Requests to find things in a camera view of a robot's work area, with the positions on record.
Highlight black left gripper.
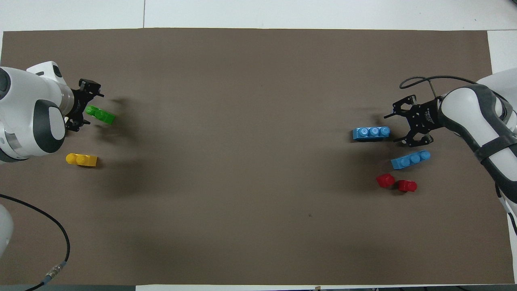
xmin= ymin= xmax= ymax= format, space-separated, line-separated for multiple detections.
xmin=65 ymin=79 xmax=105 ymax=133

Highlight blue three-stud block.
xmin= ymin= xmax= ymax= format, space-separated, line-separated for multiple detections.
xmin=352 ymin=126 xmax=391 ymax=142
xmin=390 ymin=149 xmax=431 ymax=170

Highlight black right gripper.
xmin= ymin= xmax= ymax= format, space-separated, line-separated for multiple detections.
xmin=384 ymin=95 xmax=441 ymax=147

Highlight grey velcro cable strap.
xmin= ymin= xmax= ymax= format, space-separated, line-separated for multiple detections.
xmin=474 ymin=135 xmax=517 ymax=163

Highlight brown table mat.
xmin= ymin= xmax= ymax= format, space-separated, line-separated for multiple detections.
xmin=0 ymin=27 xmax=515 ymax=285

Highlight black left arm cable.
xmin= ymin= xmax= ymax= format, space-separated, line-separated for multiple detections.
xmin=0 ymin=194 xmax=71 ymax=291

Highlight green two-stud block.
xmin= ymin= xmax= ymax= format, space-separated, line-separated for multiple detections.
xmin=85 ymin=105 xmax=116 ymax=125

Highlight yellow two-stud block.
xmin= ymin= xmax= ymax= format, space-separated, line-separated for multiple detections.
xmin=65 ymin=153 xmax=98 ymax=168

